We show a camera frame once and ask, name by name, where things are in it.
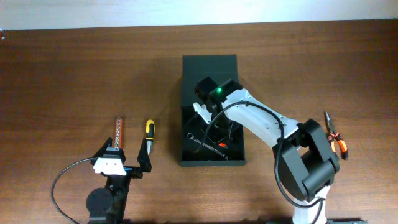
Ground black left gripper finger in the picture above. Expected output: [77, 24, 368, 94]
[91, 137, 113, 165]
[137, 139, 152, 172]

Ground silver ring wrench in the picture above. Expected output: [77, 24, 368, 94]
[187, 133, 232, 161]

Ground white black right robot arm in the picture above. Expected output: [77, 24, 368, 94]
[193, 77, 340, 223]

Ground orange bit holder strip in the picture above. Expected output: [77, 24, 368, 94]
[114, 117, 123, 150]

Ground black open box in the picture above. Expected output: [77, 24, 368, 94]
[180, 55, 246, 167]

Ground yellow black screwdriver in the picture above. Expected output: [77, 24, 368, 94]
[145, 119, 155, 155]

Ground orange black long-nose pliers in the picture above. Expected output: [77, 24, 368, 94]
[324, 111, 348, 160]

